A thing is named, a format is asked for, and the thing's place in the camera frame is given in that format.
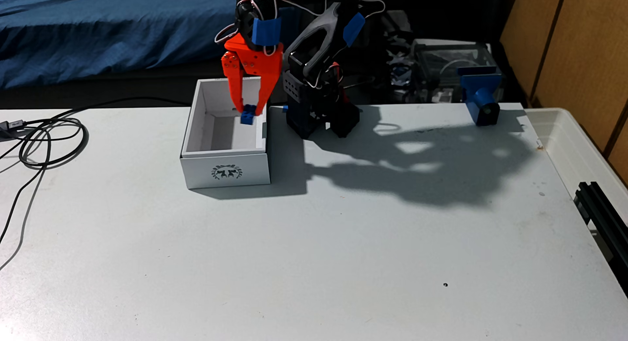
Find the black aluminium rail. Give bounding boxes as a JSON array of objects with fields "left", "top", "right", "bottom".
[{"left": 571, "top": 181, "right": 628, "bottom": 298}]

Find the white plastic bin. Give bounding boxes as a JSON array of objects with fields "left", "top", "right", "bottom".
[{"left": 524, "top": 108, "right": 628, "bottom": 224}]

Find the white cardboard box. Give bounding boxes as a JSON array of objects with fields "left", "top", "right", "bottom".
[{"left": 180, "top": 77, "right": 271, "bottom": 190}]

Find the grey bed base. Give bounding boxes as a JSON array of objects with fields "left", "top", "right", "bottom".
[{"left": 0, "top": 53, "right": 301, "bottom": 110}]

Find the blue bed sheet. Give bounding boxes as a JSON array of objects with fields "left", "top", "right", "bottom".
[{"left": 0, "top": 0, "right": 241, "bottom": 90}]

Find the black coiled cable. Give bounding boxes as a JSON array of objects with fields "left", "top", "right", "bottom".
[{"left": 0, "top": 97, "right": 193, "bottom": 273}]

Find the grey cable plug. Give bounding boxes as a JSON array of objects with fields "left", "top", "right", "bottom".
[{"left": 0, "top": 119, "right": 26, "bottom": 136}]

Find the wooden cabinet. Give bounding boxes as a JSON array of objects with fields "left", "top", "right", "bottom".
[{"left": 498, "top": 0, "right": 628, "bottom": 185}]

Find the blue printed clamp mount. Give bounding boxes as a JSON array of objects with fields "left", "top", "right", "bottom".
[{"left": 458, "top": 66, "right": 503, "bottom": 127}]

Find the clear plastic case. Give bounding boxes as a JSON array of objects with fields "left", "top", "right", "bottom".
[{"left": 410, "top": 39, "right": 498, "bottom": 105}]

